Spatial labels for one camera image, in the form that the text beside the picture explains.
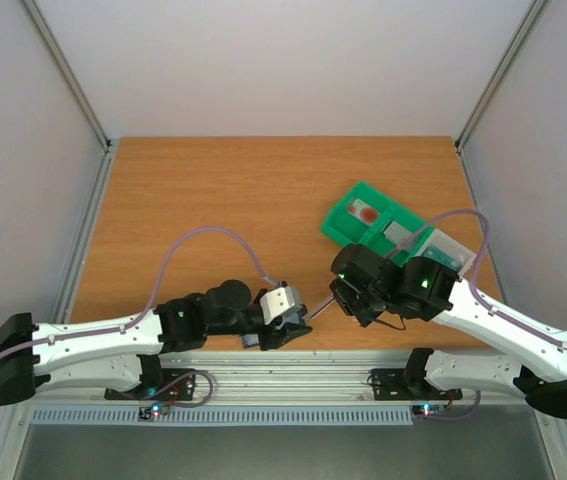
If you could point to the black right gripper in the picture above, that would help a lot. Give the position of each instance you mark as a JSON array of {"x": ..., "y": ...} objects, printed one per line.
[{"x": 351, "y": 298}]

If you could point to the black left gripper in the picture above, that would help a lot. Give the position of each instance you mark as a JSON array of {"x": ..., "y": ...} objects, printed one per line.
[{"x": 276, "y": 337}]

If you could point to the pale card with pink print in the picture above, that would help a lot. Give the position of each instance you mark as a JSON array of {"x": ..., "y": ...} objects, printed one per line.
[{"x": 320, "y": 308}]

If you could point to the dark blue card holder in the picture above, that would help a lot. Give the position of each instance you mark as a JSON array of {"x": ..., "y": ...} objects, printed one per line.
[{"x": 281, "y": 331}]

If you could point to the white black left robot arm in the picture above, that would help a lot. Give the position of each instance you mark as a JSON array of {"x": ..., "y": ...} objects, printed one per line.
[{"x": 123, "y": 354}]

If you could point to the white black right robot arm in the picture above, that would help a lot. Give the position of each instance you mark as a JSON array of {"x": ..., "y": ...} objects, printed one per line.
[{"x": 531, "y": 358}]

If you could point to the grey white card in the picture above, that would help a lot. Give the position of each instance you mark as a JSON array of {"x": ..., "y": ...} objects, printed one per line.
[{"x": 396, "y": 233}]

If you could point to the teal card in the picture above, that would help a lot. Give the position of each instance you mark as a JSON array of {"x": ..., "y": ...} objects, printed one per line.
[{"x": 450, "y": 258}]

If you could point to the white card with red circles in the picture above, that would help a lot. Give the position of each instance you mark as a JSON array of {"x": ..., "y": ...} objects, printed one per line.
[{"x": 363, "y": 212}]

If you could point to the green plastic bin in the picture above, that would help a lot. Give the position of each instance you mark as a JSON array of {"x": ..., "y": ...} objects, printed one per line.
[{"x": 344, "y": 229}]

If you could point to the white translucent plastic bin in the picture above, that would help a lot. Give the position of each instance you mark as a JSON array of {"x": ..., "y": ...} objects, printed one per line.
[{"x": 444, "y": 241}]

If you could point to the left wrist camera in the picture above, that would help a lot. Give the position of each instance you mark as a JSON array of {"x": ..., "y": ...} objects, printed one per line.
[{"x": 282, "y": 301}]

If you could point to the aluminium frame rail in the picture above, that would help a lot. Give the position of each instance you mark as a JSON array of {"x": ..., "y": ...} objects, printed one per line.
[{"x": 286, "y": 377}]

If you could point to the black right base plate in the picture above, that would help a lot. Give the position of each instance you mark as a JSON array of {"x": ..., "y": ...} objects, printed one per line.
[{"x": 387, "y": 384}]

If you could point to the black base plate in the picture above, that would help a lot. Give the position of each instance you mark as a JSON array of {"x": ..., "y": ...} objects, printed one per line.
[
  {"x": 178, "y": 384},
  {"x": 387, "y": 384}
]

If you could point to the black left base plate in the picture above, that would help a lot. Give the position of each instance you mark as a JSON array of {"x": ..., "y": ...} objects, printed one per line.
[{"x": 178, "y": 384}]

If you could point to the grey slotted cable duct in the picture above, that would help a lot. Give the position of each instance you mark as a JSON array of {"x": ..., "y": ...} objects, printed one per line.
[{"x": 223, "y": 416}]

